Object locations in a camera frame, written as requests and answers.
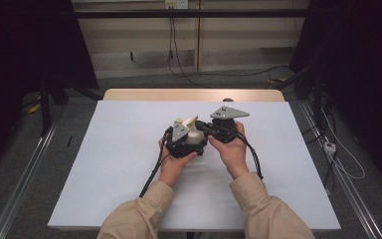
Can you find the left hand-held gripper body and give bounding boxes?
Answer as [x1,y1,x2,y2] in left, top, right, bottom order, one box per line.
[163,120,197,159]

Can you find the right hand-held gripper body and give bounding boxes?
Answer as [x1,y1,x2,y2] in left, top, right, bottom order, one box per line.
[208,105,251,144]

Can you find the cream humidifier top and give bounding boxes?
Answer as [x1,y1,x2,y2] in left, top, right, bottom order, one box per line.
[174,115,207,145]

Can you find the person's left hand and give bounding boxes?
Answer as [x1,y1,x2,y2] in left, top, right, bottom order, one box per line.
[158,137,199,188]

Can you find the person's right hand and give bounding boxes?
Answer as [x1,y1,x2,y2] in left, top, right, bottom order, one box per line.
[208,120,251,180]

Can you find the white table mat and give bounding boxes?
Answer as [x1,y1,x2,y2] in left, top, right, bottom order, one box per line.
[47,100,342,231]

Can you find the white power strip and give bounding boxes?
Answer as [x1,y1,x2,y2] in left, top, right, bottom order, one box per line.
[323,141,337,155]

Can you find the black metal stand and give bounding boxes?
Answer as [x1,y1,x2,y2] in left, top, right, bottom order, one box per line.
[39,78,70,137]

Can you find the black curtain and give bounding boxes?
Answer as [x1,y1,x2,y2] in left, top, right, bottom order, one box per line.
[0,0,99,173]
[289,0,382,192]

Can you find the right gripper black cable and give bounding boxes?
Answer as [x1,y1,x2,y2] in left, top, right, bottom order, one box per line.
[226,127,265,181]

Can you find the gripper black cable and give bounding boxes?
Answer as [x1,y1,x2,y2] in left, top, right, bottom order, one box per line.
[226,127,265,181]
[138,127,174,199]

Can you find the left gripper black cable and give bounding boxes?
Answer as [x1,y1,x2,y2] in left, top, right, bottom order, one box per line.
[138,127,174,199]

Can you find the black outlet cable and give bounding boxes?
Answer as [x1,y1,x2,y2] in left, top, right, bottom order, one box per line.
[170,8,291,90]
[167,8,180,76]

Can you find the black floor cable bundle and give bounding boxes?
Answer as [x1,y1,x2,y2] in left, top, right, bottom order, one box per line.
[293,71,337,193]

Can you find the white floor cable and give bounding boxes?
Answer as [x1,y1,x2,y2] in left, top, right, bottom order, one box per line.
[320,109,366,181]

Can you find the white wall outlet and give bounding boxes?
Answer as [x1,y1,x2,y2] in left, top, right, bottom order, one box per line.
[164,0,190,10]

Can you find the metal floor rail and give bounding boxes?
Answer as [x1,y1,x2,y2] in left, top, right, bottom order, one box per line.
[298,100,382,239]
[0,121,60,239]

